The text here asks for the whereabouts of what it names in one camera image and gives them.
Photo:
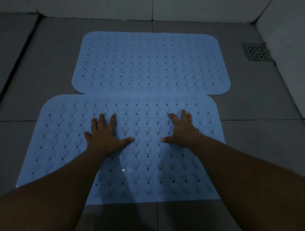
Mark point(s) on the person's left hand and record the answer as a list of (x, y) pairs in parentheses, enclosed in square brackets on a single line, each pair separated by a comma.
[(104, 142)]

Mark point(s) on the person's right hand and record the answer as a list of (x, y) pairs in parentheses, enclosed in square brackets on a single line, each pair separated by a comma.
[(184, 135)]

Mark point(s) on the blue bath mat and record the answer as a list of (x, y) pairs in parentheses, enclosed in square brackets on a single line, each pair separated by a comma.
[(150, 62), (147, 166)]

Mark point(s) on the person's left forearm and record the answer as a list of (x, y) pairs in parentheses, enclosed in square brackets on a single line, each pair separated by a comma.
[(47, 195)]

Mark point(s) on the person's right forearm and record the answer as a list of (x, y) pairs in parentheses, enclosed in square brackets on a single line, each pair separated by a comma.
[(262, 185)]

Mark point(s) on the metal floor drain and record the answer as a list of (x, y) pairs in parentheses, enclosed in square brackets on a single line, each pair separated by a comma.
[(256, 51)]

